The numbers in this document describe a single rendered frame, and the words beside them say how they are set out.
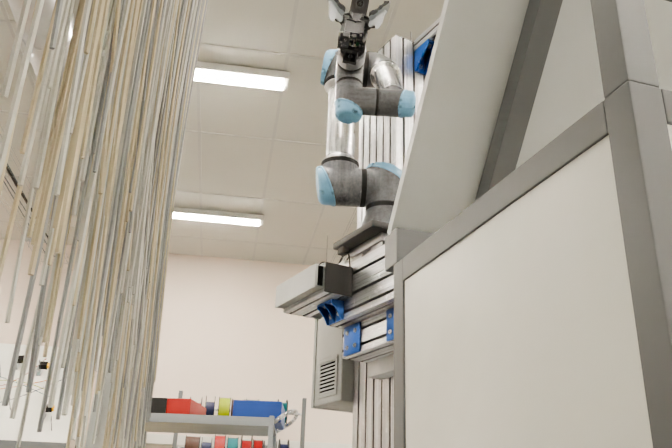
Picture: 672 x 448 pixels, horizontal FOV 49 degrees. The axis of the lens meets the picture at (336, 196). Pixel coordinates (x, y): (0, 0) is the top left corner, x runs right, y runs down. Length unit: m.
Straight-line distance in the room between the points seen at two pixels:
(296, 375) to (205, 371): 1.01
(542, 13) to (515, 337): 0.60
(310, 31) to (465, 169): 3.58
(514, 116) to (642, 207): 0.58
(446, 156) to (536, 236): 0.44
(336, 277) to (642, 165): 1.44
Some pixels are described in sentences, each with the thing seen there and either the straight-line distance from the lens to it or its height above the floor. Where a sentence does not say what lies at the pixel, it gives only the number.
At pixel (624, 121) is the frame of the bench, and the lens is 0.77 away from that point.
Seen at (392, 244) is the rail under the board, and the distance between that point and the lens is 1.26.
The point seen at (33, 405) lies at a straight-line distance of 5.80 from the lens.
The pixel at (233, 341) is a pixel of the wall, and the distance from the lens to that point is 8.51.
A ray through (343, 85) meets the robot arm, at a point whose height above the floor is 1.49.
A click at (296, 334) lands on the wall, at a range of 8.57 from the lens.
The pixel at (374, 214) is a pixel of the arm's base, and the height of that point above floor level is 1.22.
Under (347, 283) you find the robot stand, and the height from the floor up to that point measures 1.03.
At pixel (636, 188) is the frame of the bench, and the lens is 0.74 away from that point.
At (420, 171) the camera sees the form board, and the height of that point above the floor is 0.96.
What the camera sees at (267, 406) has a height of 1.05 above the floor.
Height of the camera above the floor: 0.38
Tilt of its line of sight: 25 degrees up
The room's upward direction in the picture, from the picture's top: 2 degrees clockwise
